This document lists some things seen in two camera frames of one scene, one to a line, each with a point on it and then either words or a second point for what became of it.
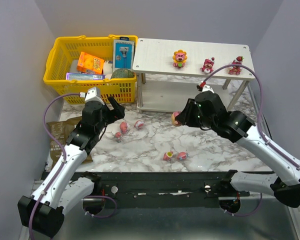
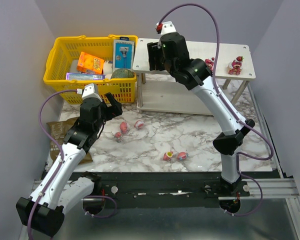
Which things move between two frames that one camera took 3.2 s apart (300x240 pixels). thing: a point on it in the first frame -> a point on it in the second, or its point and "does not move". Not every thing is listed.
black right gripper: x=191 y=113 -> x=154 y=56
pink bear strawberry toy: x=236 y=70 does not move
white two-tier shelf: x=169 y=72 does not move
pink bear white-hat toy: x=207 y=67 does not move
